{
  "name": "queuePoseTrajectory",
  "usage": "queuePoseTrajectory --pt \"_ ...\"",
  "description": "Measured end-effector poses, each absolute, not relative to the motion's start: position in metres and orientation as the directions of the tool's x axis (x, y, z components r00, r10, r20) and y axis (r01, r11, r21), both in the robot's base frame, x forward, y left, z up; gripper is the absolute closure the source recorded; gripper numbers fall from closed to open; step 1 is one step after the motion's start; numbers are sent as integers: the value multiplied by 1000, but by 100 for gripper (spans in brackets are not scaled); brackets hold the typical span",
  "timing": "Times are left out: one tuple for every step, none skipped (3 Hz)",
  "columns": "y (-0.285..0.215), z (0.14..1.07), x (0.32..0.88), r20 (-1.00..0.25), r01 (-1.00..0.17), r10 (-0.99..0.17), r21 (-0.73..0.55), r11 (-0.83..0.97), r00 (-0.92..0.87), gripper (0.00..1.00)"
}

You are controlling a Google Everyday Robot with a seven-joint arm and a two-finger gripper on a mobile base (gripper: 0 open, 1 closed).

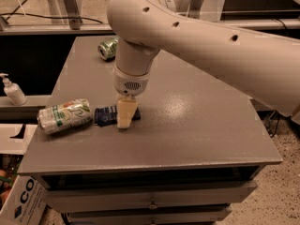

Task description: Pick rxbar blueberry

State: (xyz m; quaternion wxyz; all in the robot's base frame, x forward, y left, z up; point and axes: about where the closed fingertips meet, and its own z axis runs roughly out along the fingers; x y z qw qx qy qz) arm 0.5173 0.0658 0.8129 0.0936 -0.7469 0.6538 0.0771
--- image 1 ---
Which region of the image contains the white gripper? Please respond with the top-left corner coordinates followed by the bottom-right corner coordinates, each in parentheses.
top-left (112, 66), bottom-right (150, 128)

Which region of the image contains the dark blue snack bar wrapper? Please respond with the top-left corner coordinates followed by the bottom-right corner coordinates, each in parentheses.
top-left (95, 105), bottom-right (141, 127)

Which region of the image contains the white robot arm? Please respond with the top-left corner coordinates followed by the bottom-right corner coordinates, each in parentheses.
top-left (107, 0), bottom-right (300, 123)

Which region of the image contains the green soda can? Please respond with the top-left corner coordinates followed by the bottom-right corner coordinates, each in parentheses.
top-left (97, 37), bottom-right (118, 60)

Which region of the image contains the white and green beverage can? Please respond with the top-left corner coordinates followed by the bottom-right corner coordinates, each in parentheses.
top-left (37, 98), bottom-right (93, 134)

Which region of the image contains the grey drawer cabinet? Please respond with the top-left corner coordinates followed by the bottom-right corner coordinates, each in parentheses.
top-left (17, 35), bottom-right (283, 225)

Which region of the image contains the white pump dispenser bottle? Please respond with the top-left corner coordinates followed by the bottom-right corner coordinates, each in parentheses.
top-left (0, 73), bottom-right (27, 106)

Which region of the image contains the white cardboard box with lettering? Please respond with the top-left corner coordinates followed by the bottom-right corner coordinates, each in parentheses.
top-left (0, 175), bottom-right (46, 225)

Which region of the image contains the black cable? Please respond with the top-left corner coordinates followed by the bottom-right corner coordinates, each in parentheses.
top-left (0, 0), bottom-right (104, 25)

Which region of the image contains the grey metal frame rail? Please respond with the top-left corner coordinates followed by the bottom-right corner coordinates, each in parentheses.
top-left (0, 19), bottom-right (300, 36)

